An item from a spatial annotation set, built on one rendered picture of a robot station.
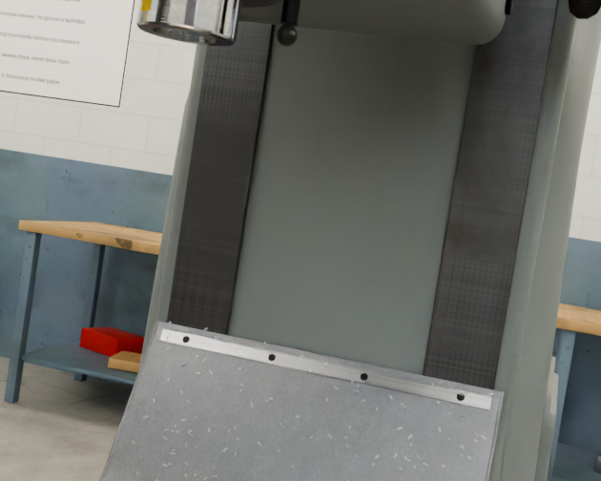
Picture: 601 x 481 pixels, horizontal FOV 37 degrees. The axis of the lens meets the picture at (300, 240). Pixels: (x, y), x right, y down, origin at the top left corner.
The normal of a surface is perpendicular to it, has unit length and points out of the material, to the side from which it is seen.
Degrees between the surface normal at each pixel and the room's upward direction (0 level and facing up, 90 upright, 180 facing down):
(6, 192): 90
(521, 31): 90
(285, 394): 63
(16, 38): 90
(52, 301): 90
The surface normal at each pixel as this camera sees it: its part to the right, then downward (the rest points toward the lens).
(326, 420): -0.18, -0.44
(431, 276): -0.28, 0.00
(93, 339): -0.59, -0.05
